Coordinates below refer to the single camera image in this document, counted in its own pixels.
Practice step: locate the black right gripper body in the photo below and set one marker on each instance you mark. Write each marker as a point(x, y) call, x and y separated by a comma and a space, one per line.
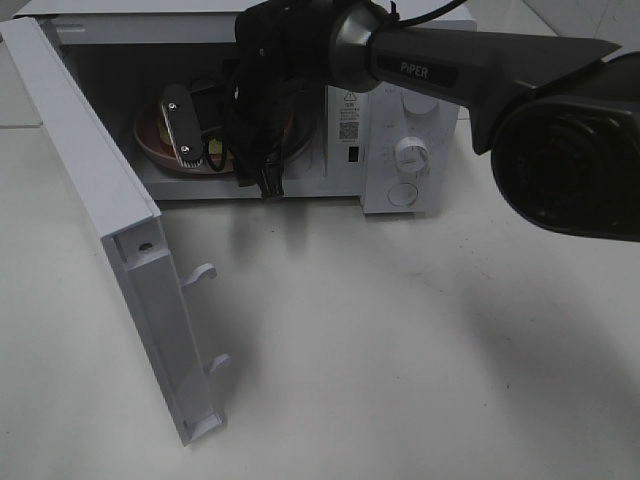
point(258, 101)

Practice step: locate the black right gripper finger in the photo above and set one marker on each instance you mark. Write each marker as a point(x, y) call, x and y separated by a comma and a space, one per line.
point(269, 179)

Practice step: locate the pink round plate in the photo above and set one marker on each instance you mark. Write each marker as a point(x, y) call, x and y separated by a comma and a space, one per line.
point(152, 136)

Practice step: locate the toasted bread sandwich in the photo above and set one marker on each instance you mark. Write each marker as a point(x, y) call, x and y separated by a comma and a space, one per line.
point(214, 148)

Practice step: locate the white microwave door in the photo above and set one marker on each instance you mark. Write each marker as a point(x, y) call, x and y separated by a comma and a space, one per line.
point(128, 224)

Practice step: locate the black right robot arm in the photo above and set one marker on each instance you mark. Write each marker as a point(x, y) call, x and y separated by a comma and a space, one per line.
point(559, 116)

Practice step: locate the white warning label sticker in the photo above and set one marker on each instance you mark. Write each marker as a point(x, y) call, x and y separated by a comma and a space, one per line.
point(348, 116)

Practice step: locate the white microwave oven body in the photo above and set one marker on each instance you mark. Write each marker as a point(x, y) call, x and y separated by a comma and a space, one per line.
point(123, 54)

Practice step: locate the lower white timer knob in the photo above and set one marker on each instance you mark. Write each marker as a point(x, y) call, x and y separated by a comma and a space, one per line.
point(411, 155)

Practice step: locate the upper white power knob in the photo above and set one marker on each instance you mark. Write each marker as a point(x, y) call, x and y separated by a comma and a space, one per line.
point(419, 104)

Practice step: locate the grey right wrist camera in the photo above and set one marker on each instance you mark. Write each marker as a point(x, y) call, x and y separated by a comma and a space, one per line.
point(182, 125)

